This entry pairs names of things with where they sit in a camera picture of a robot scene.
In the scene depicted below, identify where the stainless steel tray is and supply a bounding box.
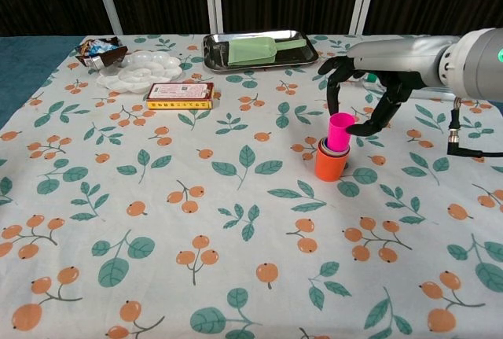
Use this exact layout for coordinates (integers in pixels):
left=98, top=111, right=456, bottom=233
left=202, top=29, right=319, bottom=74

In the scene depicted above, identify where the clear plastic water bottle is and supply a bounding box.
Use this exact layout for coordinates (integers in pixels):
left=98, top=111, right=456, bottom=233
left=353, top=71, right=488, bottom=103

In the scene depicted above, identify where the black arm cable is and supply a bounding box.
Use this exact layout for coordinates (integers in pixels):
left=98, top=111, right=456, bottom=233
left=446, top=97, right=503, bottom=158

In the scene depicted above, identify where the orange plastic cup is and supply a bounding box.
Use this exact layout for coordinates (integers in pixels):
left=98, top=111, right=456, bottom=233
left=314, top=138, right=351, bottom=182

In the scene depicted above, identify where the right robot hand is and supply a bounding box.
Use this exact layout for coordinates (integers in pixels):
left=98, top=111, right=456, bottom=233
left=318, top=34, right=461, bottom=138

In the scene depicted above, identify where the green plastic scoop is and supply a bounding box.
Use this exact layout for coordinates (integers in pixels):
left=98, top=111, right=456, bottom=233
left=227, top=37, right=308, bottom=68

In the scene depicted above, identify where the red yellow card box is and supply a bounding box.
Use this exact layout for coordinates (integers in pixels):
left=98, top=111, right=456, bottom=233
left=145, top=82, right=216, bottom=111

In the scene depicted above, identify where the white flower paint palette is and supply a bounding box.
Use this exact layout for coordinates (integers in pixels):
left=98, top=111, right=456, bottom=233
left=97, top=50, right=185, bottom=94

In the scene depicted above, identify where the pink plastic cup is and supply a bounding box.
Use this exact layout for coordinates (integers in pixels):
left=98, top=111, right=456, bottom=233
left=328, top=112, right=357, bottom=150

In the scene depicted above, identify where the floral fruit print tablecloth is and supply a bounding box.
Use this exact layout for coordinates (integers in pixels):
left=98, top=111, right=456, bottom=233
left=0, top=34, right=503, bottom=339

